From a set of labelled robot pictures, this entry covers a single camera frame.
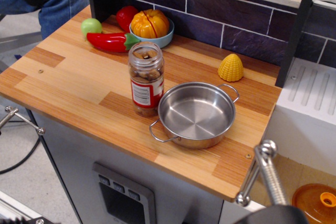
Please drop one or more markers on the red toy bell pepper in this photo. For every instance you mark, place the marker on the red toy bell pepper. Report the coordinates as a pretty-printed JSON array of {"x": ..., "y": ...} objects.
[{"x": 125, "y": 16}]

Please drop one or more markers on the stainless steel pot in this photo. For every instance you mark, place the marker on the stainless steel pot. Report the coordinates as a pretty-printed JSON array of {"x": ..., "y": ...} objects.
[{"x": 197, "y": 115}]

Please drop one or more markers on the red toy chili pepper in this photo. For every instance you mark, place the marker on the red toy chili pepper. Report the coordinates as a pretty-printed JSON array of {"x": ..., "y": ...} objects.
[{"x": 113, "y": 42}]

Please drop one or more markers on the orange pot lid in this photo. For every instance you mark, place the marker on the orange pot lid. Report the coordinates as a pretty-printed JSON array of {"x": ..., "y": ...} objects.
[{"x": 317, "y": 201}]

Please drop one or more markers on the black shelf post right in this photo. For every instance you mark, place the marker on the black shelf post right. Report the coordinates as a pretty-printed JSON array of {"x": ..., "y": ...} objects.
[{"x": 301, "y": 18}]

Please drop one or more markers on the light blue bowl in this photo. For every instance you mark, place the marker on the light blue bowl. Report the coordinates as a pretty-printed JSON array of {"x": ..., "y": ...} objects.
[{"x": 162, "y": 41}]

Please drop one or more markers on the clear plastic almond jar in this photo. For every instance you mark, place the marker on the clear plastic almond jar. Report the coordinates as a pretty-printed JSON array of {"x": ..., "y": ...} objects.
[{"x": 146, "y": 70}]

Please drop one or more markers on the white toy sink drainboard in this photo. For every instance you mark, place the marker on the white toy sink drainboard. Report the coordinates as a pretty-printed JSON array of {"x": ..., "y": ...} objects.
[{"x": 310, "y": 89}]

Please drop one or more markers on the yellow toy corn piece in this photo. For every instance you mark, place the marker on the yellow toy corn piece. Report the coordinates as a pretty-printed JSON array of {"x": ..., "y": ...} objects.
[{"x": 231, "y": 68}]

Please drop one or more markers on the orange toy pumpkin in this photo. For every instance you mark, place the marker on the orange toy pumpkin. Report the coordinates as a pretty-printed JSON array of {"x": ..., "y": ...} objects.
[{"x": 150, "y": 24}]

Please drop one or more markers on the green toy apple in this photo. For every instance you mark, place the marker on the green toy apple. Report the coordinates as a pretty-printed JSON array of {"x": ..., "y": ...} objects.
[{"x": 90, "y": 25}]

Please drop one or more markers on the grey toy oven panel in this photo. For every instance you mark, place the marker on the grey toy oven panel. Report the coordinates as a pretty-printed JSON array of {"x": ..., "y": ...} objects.
[{"x": 125, "y": 200}]

